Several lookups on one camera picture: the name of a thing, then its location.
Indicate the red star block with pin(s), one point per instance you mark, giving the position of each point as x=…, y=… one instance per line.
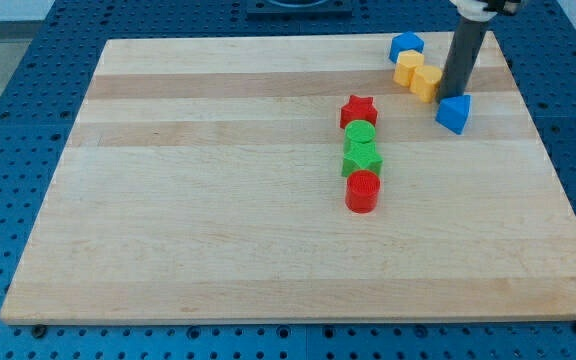
x=358, y=108

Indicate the blue pentagon block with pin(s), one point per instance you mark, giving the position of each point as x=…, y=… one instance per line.
x=404, y=42

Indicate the white robot tool flange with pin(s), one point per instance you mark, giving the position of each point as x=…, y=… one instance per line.
x=485, y=10

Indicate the yellow hexagon block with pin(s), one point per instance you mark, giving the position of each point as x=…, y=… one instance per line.
x=407, y=62

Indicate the red cylinder block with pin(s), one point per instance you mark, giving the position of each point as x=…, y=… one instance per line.
x=362, y=191

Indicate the blue triangle block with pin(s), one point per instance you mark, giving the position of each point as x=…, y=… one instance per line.
x=453, y=113

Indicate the green star block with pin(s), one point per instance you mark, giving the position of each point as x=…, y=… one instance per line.
x=361, y=156

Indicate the yellow heart block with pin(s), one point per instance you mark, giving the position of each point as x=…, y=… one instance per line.
x=425, y=82

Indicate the green cylinder block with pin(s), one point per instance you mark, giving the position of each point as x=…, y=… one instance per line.
x=358, y=131

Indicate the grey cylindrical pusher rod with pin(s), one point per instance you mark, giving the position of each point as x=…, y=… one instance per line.
x=464, y=50

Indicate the wooden board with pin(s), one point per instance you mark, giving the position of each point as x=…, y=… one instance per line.
x=201, y=184

